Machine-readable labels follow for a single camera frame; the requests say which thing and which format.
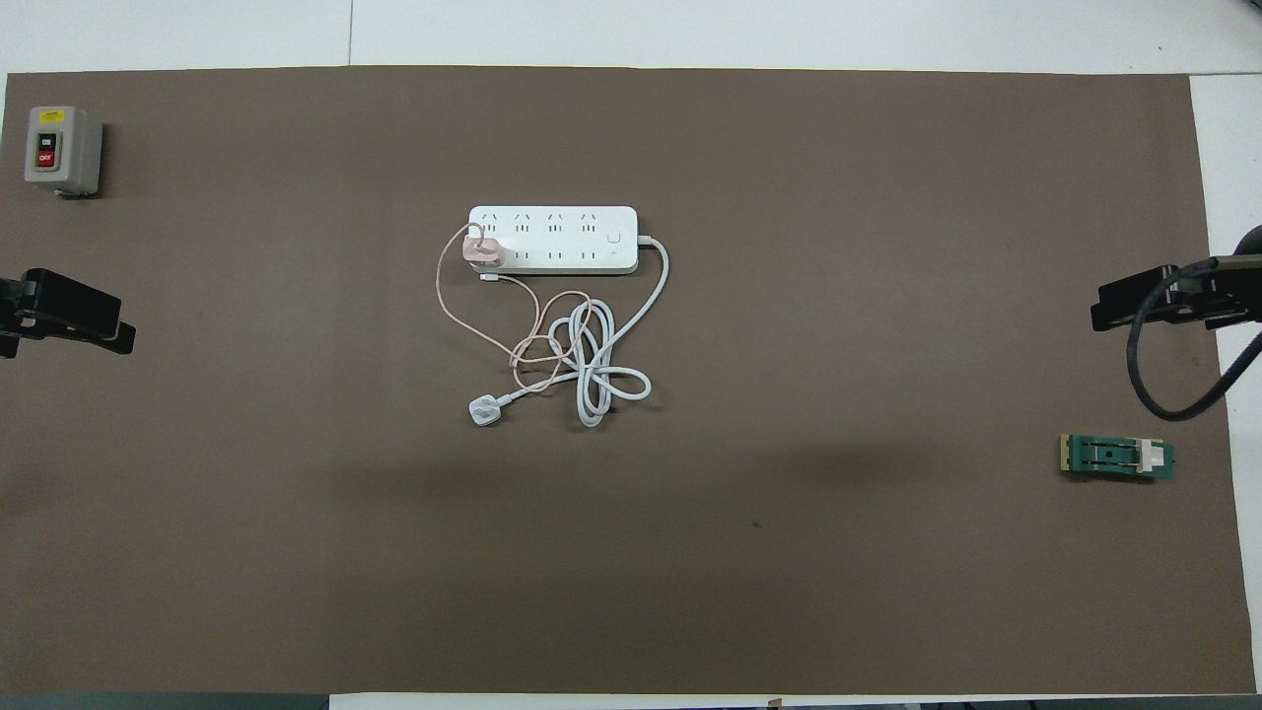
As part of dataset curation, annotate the white power strip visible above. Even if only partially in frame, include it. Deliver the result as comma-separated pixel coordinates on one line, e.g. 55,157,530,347
466,205,640,277

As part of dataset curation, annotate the pink charging cable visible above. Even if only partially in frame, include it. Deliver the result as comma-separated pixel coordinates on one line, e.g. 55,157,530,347
437,222,593,395

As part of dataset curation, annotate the grey on-off switch box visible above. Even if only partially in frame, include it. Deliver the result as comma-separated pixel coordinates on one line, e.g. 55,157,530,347
25,106,105,198

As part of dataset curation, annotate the white power cord with plug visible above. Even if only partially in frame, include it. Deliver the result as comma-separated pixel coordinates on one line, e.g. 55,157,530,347
466,235,671,430

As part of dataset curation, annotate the green knife switch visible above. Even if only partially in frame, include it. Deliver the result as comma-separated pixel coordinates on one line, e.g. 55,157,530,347
1060,434,1176,484

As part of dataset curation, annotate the brown table mat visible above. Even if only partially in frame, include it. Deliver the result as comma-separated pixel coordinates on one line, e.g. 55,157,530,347
0,65,1245,696

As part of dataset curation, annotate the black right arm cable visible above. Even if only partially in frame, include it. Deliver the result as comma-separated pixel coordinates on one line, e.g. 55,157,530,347
1127,256,1262,423

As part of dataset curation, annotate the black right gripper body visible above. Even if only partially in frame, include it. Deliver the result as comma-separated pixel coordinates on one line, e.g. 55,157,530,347
1232,225,1262,323

